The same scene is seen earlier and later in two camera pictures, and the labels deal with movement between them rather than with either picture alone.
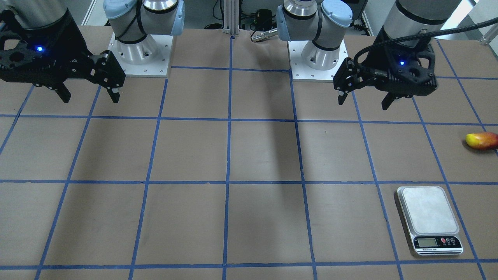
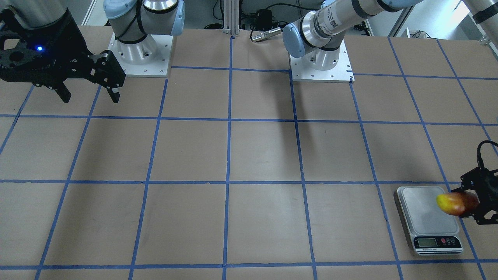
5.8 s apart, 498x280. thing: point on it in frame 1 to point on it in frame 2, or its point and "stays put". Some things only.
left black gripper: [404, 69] to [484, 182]
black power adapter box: [263, 19] stays put
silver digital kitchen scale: [432, 223] stays put
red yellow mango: [482, 140] to [460, 203]
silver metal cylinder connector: [272, 32] stays put
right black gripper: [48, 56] stays put
